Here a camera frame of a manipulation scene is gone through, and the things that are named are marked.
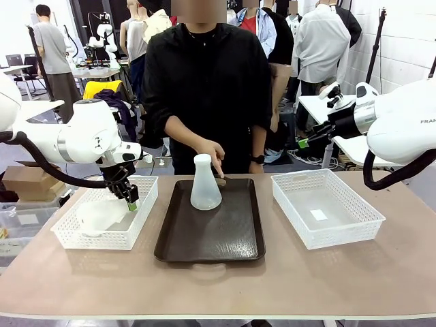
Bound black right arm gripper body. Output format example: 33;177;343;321
327;109;357;138

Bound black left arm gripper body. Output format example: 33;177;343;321
99;161;137;191

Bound person's left forearm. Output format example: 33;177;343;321
250;124;270;157

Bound person's right forearm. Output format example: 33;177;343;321
163;114;209;151

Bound person's right hand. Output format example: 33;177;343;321
194;138;226;180

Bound white perforated plastic basket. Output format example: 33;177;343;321
50;175;159;251
270;168;387;251

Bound white desk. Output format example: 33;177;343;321
297;93;403;170

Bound blue cloth bundle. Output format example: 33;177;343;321
264;147;284;165

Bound purple cloth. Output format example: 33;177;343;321
93;89;138;144

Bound mannequin with white shirt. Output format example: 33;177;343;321
292;0;352;85

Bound brown cardboard boxes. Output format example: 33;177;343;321
1;161;67;202

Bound black tripod stand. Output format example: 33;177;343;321
365;6;390;92

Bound dark brown serving tray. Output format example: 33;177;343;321
153;178;267;264

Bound yellow cloth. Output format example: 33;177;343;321
82;80;124;102

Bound mannequin with black jacket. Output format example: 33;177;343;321
335;4;363;49

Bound mannequin with black coat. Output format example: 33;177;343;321
261;6;295;66

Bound clear plastic storage bin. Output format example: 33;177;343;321
0;202;61;269

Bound person in black shirt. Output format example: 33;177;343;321
139;0;274;175

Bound figure red shirt blue jacket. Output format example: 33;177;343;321
227;0;277;59

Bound mannequin with grey tank top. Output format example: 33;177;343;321
119;0;149;103

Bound black light stand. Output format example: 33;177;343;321
26;25;56;102

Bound man in grey t-shirt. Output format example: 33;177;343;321
33;3;83;115

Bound black office chair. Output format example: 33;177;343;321
5;53;47;93

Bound mannequin with cream shirt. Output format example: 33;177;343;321
138;0;173;44

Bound floor cable bundle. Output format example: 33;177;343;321
287;147;342;168

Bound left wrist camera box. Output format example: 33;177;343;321
113;142;153;164

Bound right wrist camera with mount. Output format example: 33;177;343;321
318;81;345;110

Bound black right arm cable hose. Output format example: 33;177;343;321
362;145;436;191

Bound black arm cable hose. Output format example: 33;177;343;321
0;130;112;191
362;145;436;191

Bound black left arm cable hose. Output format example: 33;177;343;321
0;130;112;191

